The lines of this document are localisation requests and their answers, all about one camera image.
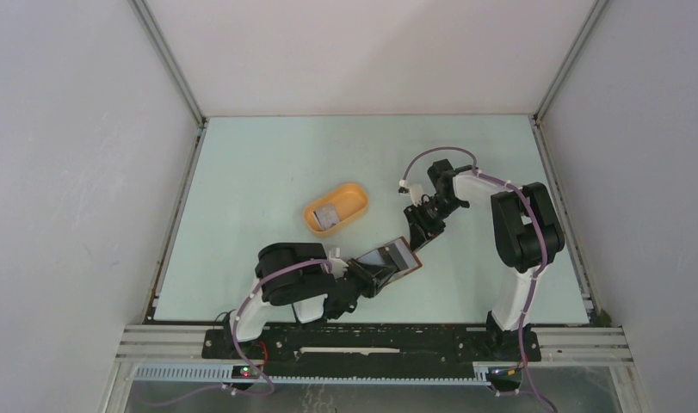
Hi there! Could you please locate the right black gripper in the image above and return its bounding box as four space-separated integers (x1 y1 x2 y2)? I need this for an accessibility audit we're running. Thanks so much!
403 195 465 252

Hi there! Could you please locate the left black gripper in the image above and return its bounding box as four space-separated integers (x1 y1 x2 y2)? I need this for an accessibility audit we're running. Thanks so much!
343 258 397 300

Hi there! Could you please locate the black card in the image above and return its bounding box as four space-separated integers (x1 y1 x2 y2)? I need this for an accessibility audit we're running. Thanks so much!
357 243 410 271

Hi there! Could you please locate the brown leather card holder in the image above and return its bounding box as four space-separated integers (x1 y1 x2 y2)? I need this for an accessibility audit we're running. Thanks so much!
357 237 423 287

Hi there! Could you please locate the orange plastic card tray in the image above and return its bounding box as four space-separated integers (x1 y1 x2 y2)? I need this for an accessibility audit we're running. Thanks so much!
303 182 369 237

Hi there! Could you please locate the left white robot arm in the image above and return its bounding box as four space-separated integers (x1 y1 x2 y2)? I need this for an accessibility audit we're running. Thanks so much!
222 237 422 359

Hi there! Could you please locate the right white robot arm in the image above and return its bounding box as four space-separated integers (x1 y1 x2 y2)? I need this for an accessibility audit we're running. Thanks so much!
398 159 565 360

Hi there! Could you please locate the grey patterned card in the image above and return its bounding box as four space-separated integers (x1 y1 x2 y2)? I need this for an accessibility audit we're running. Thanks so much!
313 203 341 231

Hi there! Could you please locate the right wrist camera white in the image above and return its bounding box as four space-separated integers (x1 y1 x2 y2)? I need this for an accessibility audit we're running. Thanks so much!
398 180 429 207

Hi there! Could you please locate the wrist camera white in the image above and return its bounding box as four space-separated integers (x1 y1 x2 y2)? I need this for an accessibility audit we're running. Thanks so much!
398 180 429 207
326 247 342 261

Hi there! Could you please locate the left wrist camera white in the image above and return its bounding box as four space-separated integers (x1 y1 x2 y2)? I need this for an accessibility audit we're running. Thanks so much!
326 247 342 261

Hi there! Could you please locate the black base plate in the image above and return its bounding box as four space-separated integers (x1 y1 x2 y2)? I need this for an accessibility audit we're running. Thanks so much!
201 323 541 379

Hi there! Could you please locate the white cable duct strip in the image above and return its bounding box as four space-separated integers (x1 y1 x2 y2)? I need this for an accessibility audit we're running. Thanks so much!
133 363 489 385

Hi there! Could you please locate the aluminium frame rail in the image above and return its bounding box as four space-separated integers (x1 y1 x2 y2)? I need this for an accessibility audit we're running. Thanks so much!
115 324 635 367

